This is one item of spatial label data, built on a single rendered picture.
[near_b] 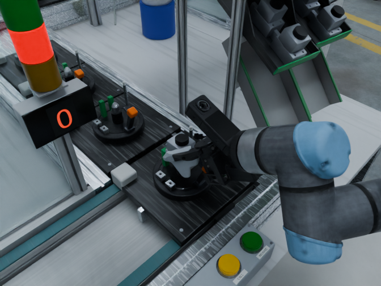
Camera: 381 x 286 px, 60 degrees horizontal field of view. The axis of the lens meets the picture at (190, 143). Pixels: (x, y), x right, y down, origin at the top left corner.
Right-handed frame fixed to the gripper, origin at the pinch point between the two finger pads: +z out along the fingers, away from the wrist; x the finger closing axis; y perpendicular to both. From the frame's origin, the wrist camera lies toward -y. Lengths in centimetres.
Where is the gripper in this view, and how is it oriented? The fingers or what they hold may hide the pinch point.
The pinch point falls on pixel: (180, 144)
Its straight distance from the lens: 70.8
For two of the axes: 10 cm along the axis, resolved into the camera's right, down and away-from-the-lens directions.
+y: 4.2, 8.8, 2.5
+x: 7.1, -4.8, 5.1
